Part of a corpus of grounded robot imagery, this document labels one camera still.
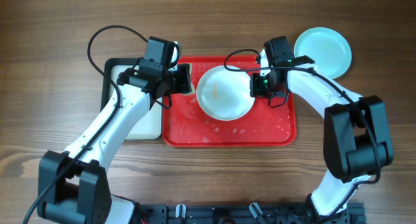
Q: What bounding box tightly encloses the black tray with soapy water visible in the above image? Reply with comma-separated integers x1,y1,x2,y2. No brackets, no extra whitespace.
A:
100,58,162,140

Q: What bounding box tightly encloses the green yellow sponge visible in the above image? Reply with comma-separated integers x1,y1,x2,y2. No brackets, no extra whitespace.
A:
187,64,196,95

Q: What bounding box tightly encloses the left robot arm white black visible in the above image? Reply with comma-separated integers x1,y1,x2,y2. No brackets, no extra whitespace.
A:
30,37,191,223

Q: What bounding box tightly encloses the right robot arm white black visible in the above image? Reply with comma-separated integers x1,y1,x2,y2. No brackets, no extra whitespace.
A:
250,36,393,223

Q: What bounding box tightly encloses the light green plate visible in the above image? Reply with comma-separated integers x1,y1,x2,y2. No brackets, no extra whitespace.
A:
294,27,352,79

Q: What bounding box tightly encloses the white plate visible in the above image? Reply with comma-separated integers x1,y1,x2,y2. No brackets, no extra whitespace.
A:
196,66,255,121

